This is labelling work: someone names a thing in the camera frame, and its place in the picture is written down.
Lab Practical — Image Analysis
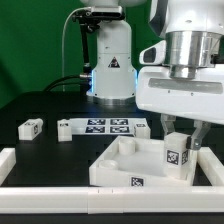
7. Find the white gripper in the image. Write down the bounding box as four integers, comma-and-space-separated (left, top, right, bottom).
134, 44, 224, 151

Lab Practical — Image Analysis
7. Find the white square tabletop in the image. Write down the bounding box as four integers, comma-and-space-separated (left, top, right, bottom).
89, 136, 197, 187

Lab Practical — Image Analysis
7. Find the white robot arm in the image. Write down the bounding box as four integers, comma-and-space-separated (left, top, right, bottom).
80, 0, 224, 149

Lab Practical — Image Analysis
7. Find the white U-shaped obstacle fence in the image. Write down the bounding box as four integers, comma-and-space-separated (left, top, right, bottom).
0, 146, 224, 215

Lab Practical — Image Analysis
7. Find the white marker base plate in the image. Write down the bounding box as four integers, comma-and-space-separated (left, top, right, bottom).
68, 118, 148, 136

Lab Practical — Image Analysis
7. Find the black cable bundle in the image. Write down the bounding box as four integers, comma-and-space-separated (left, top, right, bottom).
43, 75, 93, 93

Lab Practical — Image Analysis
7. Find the white cable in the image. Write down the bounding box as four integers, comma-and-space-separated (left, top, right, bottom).
61, 7, 91, 93

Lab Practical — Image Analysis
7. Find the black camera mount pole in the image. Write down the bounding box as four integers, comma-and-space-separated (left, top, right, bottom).
72, 9, 99, 79

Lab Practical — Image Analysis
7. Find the black camera on mount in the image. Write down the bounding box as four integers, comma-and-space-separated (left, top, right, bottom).
91, 6, 124, 19

